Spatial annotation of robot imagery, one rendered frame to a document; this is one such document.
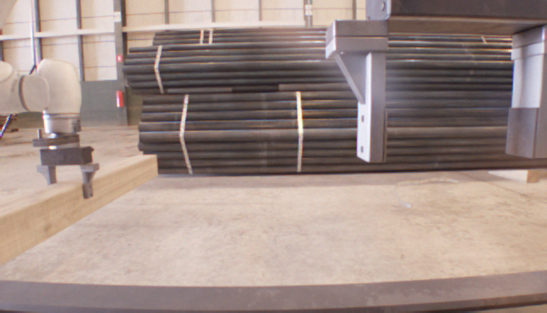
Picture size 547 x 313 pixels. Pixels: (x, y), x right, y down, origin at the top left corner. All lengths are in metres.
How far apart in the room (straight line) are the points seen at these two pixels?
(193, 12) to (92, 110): 4.66
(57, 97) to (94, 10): 10.30
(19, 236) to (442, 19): 0.82
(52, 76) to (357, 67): 0.82
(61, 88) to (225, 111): 0.89
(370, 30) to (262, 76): 1.46
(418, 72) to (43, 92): 1.78
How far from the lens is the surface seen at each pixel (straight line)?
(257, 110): 1.56
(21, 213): 0.80
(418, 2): 0.22
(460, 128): 1.81
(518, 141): 0.29
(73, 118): 0.92
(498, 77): 2.20
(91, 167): 0.91
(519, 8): 0.26
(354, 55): 0.21
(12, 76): 0.95
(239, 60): 1.67
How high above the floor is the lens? 0.40
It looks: 7 degrees down
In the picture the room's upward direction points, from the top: 1 degrees counter-clockwise
